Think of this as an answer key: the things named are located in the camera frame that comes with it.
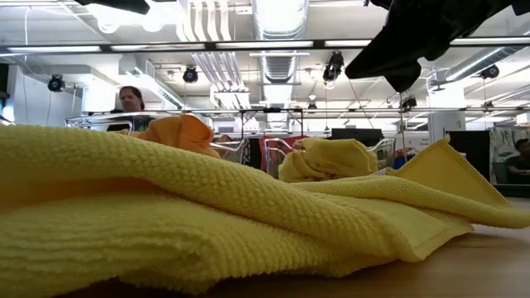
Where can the long metal crossbar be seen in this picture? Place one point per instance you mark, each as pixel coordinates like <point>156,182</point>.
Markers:
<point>248,111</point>

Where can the white pillar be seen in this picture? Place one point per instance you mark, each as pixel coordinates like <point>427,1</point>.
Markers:
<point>445,124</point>

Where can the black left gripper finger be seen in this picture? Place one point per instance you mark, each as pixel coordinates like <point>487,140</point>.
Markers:
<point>124,5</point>

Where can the round white ceiling lamp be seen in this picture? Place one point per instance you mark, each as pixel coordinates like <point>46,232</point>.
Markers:
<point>108,25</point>
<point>152,25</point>

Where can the blue storage bin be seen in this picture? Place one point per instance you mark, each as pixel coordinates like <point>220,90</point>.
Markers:
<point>399,162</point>

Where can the red cloth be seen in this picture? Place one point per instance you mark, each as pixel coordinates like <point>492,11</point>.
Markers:
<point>273,145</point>

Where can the clear plastic basket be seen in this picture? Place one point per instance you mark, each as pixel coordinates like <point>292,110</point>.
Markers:
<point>234,149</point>
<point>271,157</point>

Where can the black panel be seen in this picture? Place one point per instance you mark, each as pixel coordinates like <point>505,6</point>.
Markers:
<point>476,153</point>

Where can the silver spiral duct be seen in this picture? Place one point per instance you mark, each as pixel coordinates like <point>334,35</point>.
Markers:
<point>476,66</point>

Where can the black lattice stand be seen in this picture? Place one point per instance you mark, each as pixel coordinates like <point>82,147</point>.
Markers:
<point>243,128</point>

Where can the orange microfiber towel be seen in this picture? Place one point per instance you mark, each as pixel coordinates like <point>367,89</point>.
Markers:
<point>182,132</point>

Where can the leaf patterned curtain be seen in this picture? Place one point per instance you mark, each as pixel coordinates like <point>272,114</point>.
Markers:
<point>503,140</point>

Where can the black ceiling spotlight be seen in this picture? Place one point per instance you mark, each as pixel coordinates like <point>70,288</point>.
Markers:
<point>409,103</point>
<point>333,66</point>
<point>311,107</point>
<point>56,83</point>
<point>190,75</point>
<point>490,71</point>

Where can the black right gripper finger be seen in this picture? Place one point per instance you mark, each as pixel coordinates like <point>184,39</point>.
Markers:
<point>381,62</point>
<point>401,78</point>

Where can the silver round ventilation duct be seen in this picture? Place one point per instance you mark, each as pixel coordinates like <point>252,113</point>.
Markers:
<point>279,20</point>

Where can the long black ceiling light bar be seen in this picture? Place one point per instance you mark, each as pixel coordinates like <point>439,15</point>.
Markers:
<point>211,45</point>

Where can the white rectangular air duct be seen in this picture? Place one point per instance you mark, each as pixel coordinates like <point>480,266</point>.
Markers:
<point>153,78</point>

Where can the person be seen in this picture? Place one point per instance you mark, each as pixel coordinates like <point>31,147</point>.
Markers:
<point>131,99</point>
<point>521,163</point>

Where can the white ceiling pipes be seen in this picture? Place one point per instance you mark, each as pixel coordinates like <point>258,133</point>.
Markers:
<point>219,70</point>

